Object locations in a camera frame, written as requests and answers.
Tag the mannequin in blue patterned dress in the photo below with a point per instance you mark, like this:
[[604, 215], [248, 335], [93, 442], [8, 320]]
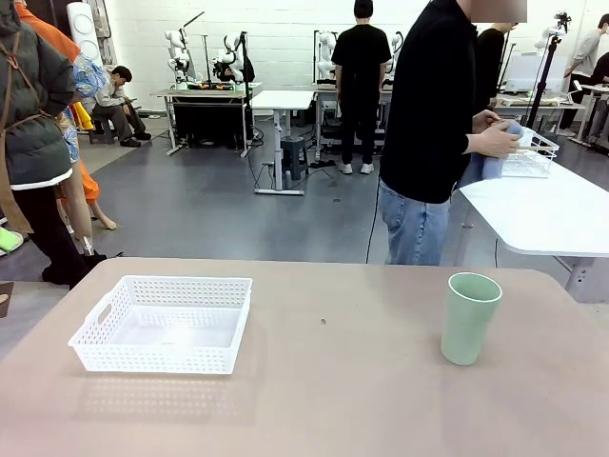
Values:
[[83, 190]]

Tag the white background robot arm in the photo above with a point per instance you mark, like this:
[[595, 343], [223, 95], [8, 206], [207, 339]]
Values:
[[228, 57], [177, 57], [326, 52]]

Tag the white height-adjustable desk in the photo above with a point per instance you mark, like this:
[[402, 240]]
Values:
[[280, 100]]

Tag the workbench with black underside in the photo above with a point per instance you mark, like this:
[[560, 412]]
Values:
[[204, 114]]

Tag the white side table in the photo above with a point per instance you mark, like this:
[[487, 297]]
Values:
[[547, 214]]

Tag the pale green plastic cup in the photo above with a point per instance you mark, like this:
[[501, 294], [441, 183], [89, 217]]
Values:
[[464, 328]]

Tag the white perforated plastic basket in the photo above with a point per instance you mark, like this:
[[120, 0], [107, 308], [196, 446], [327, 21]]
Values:
[[162, 350]]

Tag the mannequin in orange outfit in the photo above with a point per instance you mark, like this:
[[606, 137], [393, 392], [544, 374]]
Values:
[[52, 35]]

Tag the person in grey sweater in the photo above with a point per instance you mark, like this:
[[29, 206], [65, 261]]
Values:
[[587, 52]]

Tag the blue grey cloth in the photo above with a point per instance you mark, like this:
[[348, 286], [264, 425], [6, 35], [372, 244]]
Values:
[[485, 169]]

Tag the black camera tripod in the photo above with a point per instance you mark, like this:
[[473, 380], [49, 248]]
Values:
[[547, 71]]

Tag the person in black shirt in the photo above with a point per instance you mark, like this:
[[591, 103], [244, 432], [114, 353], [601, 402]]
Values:
[[423, 105]]

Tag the long background workbench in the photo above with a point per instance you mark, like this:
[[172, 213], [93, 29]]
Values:
[[328, 119]]

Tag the brown board piece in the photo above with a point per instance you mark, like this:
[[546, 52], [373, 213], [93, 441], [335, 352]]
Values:
[[5, 299]]

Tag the person's right hand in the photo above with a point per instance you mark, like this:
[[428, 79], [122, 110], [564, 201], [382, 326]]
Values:
[[495, 142]]

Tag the mannequin in green jacket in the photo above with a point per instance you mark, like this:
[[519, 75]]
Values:
[[33, 119]]

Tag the standing person in black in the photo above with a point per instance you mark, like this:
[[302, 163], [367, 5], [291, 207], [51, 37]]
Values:
[[359, 71]]

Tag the seated person in grey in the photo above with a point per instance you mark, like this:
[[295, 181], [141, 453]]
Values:
[[114, 102]]

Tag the grey plastic stool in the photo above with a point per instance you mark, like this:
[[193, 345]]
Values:
[[294, 157]]

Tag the person's left hand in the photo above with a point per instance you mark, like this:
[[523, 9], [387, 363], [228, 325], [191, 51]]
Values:
[[485, 120]]

